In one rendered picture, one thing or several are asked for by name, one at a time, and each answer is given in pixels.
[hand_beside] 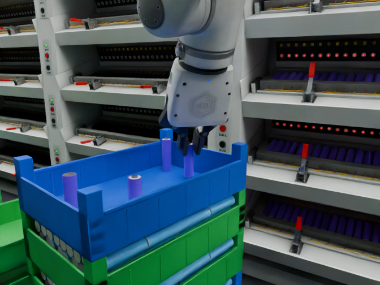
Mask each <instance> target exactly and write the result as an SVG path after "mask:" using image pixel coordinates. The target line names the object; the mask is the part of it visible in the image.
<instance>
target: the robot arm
mask: <svg viewBox="0 0 380 285"><path fill-rule="evenodd" d="M244 5H245V0H137V12H138V15H139V18H140V21H141V23H142V25H143V26H144V28H145V29H146V30H147V31H148V32H149V33H151V34H153V35H155V36H157V37H161V38H173V37H178V42H177V44H176V48H175V54H176V56H179V57H178V58H175V60H174V63H173V65H172V69H171V72H170V76H169V80H168V83H167V89H166V96H165V108H164V110H163V112H162V113H161V115H160V117H159V118H158V121H159V124H160V126H163V127H167V128H171V129H172V130H173V131H175V132H176V133H177V134H178V139H177V144H176V145H177V149H178V150H180V151H181V153H182V156H183V157H184V156H186V155H187V151H188V144H189V137H188V134H187V131H188V127H197V128H195V129H194V133H193V140H192V143H193V149H194V151H195V153H196V155H200V153H201V148H203V147H204V142H205V138H206V137H207V136H208V135H209V132H210V131H211V130H213V129H214V128H215V127H216V126H217V125H220V124H223V123H226V122H228V115H229V112H230V106H231V99H232V87H233V67H232V65H231V63H232V60H233V57H234V51H235V46H236V42H237V38H238V33H239V28H240V23H241V18H242V15H243V10H244Z"/></svg>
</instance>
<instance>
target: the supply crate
mask: <svg viewBox="0 0 380 285"><path fill-rule="evenodd" d="M165 137H168V138H170V139H171V170H170V171H163V170H162V139H164V138H165ZM176 144H177V142H176V141H173V130H172V129H170V128H163V129H160V141H157V142H152V143H149V144H144V145H139V146H135V147H131V148H127V149H122V150H117V151H114V152H110V153H105V154H100V155H97V156H92V157H87V158H82V159H77V160H74V161H69V162H65V163H60V164H57V165H52V166H48V167H43V168H39V169H35V170H34V167H33V158H32V157H30V156H28V155H25V156H20V157H15V158H14V165H15V174H16V183H17V188H18V196H19V205H20V209H21V210H22V211H24V212H25V213H27V214H28V215H29V216H30V217H32V218H33V219H34V220H35V221H37V222H38V223H39V224H41V225H42V226H44V227H45V228H46V229H48V230H49V231H50V232H51V233H53V234H54V235H55V236H57V237H58V238H60V239H61V240H62V241H63V242H65V243H66V244H67V245H69V246H70V247H71V248H72V249H74V250H75V251H77V252H78V253H79V254H80V255H82V256H83V257H84V258H86V259H87V260H88V261H90V262H94V261H96V260H98V259H100V258H102V257H105V256H107V255H108V254H110V253H113V252H115V251H117V250H118V249H121V248H123V247H125V246H127V245H129V244H131V243H133V242H135V241H137V240H140V239H142V238H144V237H146V236H148V235H150V234H152V233H154V232H156V231H158V230H160V229H162V228H164V227H166V226H168V225H170V224H173V223H175V222H177V221H179V220H181V219H183V218H185V217H187V216H189V215H191V214H193V213H195V212H197V211H199V210H201V209H203V208H206V207H208V206H210V205H212V204H214V203H216V202H218V201H220V200H222V199H224V198H226V197H228V196H230V195H233V194H234V193H236V192H238V191H241V190H243V189H245V188H246V176H247V148H248V144H246V143H243V142H236V143H233V144H232V151H231V154H228V153H223V152H219V151H215V150H210V149H206V148H201V153H200V155H196V153H195V151H194V150H193V173H194V176H193V177H190V178H185V177H184V157H183V156H182V153H181V151H180V150H178V149H177V145H176ZM67 172H75V173H77V186H78V190H77V201H78V208H79V209H77V208H75V207H74V206H72V205H70V204H69V203H67V202H65V201H64V192H63V181H62V175H63V174H64V173H67ZM134 174H136V175H140V176H141V177H142V195H141V196H138V197H135V198H132V199H130V200H129V199H128V177H129V176H130V175H134Z"/></svg>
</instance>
